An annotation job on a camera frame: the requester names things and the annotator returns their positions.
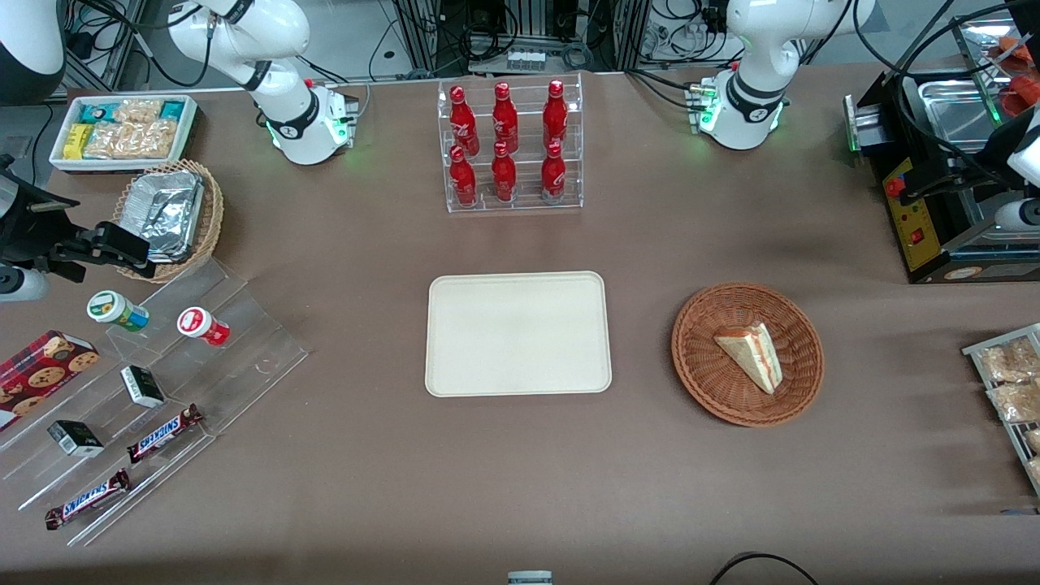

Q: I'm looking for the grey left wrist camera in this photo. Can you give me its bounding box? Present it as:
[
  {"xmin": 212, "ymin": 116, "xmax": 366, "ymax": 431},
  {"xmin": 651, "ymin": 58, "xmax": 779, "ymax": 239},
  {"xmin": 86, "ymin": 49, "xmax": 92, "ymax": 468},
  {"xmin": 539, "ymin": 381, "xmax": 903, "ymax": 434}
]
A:
[{"xmin": 995, "ymin": 199, "xmax": 1040, "ymax": 234}]

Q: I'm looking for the red cola bottle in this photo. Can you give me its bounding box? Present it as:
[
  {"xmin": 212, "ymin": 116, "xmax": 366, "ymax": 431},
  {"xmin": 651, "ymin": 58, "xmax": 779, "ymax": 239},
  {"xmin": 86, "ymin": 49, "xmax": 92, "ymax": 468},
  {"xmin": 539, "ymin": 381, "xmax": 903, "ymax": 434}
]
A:
[
  {"xmin": 492, "ymin": 82, "xmax": 519, "ymax": 154},
  {"xmin": 492, "ymin": 142, "xmax": 518, "ymax": 202},
  {"xmin": 449, "ymin": 145, "xmax": 478, "ymax": 206},
  {"xmin": 449, "ymin": 85, "xmax": 480, "ymax": 157},
  {"xmin": 543, "ymin": 80, "xmax": 569, "ymax": 150},
  {"xmin": 541, "ymin": 141, "xmax": 567, "ymax": 204}
]

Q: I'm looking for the tray of packaged snacks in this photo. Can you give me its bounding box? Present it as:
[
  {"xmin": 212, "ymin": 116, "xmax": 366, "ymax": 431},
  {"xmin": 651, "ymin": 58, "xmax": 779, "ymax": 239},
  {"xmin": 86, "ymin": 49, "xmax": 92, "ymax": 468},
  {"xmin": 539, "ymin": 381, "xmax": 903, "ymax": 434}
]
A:
[{"xmin": 962, "ymin": 323, "xmax": 1040, "ymax": 496}]

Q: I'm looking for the small black box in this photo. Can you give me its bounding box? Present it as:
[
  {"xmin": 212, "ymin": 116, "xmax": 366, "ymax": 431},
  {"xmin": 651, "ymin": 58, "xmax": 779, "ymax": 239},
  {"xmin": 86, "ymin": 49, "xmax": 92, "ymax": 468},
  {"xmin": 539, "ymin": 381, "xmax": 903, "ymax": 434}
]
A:
[
  {"xmin": 47, "ymin": 419, "xmax": 105, "ymax": 457},
  {"xmin": 120, "ymin": 366, "xmax": 166, "ymax": 409}
]

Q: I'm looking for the white plastic snack bin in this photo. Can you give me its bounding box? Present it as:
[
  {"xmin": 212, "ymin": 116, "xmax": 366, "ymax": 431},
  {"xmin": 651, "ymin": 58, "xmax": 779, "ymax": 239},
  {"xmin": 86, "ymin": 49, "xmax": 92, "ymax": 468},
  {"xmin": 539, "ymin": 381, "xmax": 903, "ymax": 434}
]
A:
[{"xmin": 49, "ymin": 94, "xmax": 199, "ymax": 174}]

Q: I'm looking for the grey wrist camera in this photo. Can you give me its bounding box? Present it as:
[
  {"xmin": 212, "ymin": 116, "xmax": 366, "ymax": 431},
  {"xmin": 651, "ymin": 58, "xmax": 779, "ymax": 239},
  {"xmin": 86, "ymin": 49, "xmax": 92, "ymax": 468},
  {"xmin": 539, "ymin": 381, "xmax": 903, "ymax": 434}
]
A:
[
  {"xmin": 0, "ymin": 266, "xmax": 50, "ymax": 303},
  {"xmin": 995, "ymin": 199, "xmax": 1040, "ymax": 234}
]

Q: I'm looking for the green lid snack cup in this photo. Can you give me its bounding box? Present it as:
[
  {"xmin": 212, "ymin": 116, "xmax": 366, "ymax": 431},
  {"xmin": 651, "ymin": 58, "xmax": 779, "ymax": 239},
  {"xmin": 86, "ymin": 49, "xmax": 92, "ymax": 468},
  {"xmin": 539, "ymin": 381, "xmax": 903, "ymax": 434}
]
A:
[{"xmin": 87, "ymin": 290, "xmax": 150, "ymax": 333}]

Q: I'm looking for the aluminium foil container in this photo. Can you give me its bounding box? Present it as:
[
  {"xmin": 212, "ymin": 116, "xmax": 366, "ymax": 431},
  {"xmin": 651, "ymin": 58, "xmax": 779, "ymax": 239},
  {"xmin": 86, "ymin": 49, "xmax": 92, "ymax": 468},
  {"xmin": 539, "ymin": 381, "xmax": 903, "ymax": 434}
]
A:
[{"xmin": 122, "ymin": 171, "xmax": 206, "ymax": 262}]

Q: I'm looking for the red lid snack cup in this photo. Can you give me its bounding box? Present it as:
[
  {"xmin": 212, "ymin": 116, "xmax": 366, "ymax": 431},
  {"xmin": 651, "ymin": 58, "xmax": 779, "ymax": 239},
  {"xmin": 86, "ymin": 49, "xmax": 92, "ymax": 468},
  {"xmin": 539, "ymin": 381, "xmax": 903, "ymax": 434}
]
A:
[{"xmin": 177, "ymin": 306, "xmax": 231, "ymax": 348}]

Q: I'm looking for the snickers chocolate bar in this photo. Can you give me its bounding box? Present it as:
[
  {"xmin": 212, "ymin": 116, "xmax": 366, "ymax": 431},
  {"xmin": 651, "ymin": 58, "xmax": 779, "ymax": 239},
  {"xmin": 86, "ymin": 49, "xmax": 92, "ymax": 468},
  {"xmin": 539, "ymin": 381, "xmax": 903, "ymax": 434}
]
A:
[
  {"xmin": 45, "ymin": 469, "xmax": 132, "ymax": 531},
  {"xmin": 127, "ymin": 404, "xmax": 204, "ymax": 464}
]

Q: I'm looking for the cream rectangular tray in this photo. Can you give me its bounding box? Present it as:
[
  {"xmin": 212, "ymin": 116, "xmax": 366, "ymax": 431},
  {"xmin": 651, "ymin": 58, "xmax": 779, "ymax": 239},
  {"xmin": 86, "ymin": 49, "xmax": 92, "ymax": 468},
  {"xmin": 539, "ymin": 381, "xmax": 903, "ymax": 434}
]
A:
[{"xmin": 425, "ymin": 271, "xmax": 613, "ymax": 398}]

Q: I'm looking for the black food warmer machine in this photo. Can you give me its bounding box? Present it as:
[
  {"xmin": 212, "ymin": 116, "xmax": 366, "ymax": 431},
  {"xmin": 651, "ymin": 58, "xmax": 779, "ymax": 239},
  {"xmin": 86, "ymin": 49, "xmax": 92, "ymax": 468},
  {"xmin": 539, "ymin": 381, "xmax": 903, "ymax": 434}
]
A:
[{"xmin": 843, "ymin": 12, "xmax": 1040, "ymax": 285}]

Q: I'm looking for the clear acrylic bottle rack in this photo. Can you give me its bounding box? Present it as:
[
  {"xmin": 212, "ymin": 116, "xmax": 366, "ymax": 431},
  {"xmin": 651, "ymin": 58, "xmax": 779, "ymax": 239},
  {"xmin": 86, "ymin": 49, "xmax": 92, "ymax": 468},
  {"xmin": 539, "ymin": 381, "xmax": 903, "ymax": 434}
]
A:
[{"xmin": 437, "ymin": 73, "xmax": 584, "ymax": 214}]

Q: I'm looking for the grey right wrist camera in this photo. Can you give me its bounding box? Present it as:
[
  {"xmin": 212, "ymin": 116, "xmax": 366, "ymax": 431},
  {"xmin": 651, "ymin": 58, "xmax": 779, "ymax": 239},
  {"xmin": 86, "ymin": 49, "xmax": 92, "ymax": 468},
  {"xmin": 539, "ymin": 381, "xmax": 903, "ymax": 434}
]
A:
[{"xmin": 0, "ymin": 266, "xmax": 50, "ymax": 303}]

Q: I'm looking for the red cookie box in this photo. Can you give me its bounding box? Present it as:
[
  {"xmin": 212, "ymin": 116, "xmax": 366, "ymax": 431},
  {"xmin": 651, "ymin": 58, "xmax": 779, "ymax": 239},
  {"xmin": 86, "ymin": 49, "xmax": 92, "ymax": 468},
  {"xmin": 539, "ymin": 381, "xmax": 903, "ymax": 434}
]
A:
[{"xmin": 0, "ymin": 330, "xmax": 100, "ymax": 431}]

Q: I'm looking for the black looped cable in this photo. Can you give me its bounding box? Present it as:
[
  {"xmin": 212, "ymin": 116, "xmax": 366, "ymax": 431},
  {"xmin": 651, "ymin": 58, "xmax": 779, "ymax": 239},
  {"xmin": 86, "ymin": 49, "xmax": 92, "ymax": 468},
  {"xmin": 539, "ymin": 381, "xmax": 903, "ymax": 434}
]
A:
[{"xmin": 709, "ymin": 552, "xmax": 820, "ymax": 585}]

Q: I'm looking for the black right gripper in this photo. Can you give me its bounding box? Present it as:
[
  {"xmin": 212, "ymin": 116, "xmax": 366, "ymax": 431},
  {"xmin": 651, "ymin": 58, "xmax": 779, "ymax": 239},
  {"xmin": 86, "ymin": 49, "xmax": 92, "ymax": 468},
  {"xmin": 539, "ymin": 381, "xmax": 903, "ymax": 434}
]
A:
[{"xmin": 0, "ymin": 175, "xmax": 157, "ymax": 282}]

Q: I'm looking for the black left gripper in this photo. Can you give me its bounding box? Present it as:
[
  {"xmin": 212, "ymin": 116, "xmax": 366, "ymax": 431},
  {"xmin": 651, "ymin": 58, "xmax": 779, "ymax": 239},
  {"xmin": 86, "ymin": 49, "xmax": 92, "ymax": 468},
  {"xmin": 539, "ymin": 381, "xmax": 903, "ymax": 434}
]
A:
[{"xmin": 899, "ymin": 122, "xmax": 1028, "ymax": 207}]

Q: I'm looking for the light wicker basket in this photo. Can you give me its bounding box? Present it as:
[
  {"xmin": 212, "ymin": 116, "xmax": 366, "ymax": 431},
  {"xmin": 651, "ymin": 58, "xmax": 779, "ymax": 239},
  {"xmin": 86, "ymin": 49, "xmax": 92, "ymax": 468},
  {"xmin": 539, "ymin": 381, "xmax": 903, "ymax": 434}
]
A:
[{"xmin": 112, "ymin": 159, "xmax": 225, "ymax": 284}]

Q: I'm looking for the triangular sandwich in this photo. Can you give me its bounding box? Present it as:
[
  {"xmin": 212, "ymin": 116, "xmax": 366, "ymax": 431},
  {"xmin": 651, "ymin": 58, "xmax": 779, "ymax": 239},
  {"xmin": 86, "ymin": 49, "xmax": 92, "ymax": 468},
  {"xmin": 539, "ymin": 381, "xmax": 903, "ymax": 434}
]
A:
[{"xmin": 713, "ymin": 321, "xmax": 784, "ymax": 396}]

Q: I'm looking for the brown round wicker basket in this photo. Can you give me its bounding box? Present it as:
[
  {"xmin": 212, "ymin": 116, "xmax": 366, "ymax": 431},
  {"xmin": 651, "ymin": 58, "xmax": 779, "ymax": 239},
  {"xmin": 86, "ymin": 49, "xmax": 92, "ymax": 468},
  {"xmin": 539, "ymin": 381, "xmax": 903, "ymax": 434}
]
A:
[{"xmin": 671, "ymin": 282, "xmax": 825, "ymax": 428}]

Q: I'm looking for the small clear cracker bag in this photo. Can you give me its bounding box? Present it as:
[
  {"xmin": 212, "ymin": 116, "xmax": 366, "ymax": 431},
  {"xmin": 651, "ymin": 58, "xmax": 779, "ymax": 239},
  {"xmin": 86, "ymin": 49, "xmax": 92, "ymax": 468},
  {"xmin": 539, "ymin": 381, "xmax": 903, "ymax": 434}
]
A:
[{"xmin": 114, "ymin": 99, "xmax": 163, "ymax": 124}]

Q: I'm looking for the clear acrylic stepped display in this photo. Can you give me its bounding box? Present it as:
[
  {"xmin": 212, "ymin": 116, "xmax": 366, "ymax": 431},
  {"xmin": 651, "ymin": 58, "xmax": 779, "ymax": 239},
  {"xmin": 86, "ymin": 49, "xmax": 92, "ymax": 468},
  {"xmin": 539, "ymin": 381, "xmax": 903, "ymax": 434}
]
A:
[{"xmin": 0, "ymin": 258, "xmax": 310, "ymax": 547}]

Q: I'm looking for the large clear cracker bag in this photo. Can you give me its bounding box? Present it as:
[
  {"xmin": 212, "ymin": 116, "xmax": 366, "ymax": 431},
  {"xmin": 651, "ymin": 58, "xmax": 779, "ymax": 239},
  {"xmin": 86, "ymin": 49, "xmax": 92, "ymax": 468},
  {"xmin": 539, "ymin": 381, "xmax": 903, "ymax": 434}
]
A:
[{"xmin": 84, "ymin": 120, "xmax": 178, "ymax": 160}]

